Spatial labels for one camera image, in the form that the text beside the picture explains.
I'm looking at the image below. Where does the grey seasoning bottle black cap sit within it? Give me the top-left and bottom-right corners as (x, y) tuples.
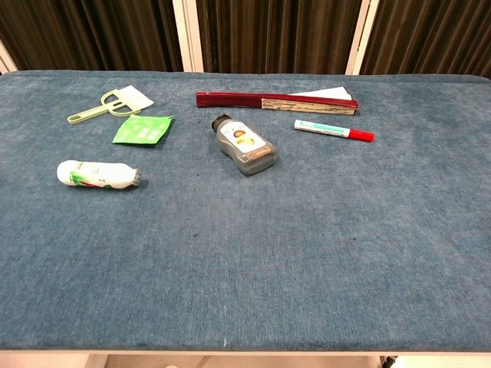
(211, 113), (278, 176)

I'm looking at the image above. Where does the white plastic bottle green label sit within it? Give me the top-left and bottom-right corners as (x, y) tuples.
(56, 159), (143, 190)

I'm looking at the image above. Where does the blue velvet table cloth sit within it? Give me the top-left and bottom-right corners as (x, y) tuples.
(0, 70), (491, 352)

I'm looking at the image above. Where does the dark red folding fan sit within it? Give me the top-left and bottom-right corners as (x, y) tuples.
(195, 87), (360, 116)

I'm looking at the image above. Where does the white marker red cap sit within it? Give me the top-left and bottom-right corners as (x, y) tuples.
(294, 119), (375, 143)

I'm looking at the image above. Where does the green foil sachet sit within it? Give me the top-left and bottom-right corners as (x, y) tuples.
(111, 113), (174, 146)

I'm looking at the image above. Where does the dark brown curtain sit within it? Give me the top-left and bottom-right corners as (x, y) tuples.
(0, 0), (491, 80)

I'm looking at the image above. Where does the pale green plastic brush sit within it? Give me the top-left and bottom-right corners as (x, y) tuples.
(67, 85), (155, 126)

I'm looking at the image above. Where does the white partition frame post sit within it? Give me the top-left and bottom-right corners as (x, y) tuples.
(171, 0), (205, 74)
(0, 40), (18, 75)
(344, 0), (381, 76)

